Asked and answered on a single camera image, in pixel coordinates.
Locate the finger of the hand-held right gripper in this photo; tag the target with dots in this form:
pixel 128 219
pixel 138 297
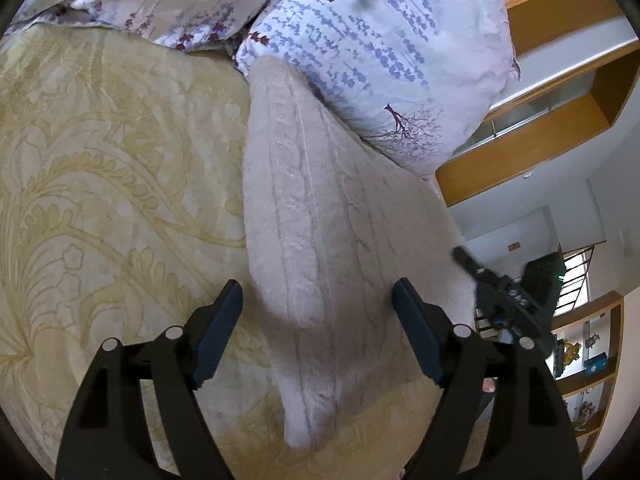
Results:
pixel 467 259

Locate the blue box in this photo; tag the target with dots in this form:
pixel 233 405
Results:
pixel 596 362

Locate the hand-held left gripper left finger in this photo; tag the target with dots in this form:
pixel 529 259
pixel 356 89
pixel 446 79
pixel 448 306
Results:
pixel 217 330

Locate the wooden wall shelf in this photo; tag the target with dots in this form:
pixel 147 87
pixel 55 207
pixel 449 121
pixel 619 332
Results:
pixel 595 390

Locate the small wall picture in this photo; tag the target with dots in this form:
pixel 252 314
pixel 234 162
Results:
pixel 514 246

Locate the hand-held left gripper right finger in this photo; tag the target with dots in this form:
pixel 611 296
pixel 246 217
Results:
pixel 417 330

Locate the wooden headboard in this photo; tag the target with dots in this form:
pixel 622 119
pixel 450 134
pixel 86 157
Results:
pixel 550 125

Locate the yellow figurine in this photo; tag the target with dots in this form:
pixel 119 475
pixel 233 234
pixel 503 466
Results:
pixel 571 351

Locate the yellow patterned bedspread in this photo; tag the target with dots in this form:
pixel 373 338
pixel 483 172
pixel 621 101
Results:
pixel 115 180

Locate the window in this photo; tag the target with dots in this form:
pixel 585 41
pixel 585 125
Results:
pixel 580 280

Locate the white pillow with blue print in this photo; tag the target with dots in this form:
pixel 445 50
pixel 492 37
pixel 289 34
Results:
pixel 390 50

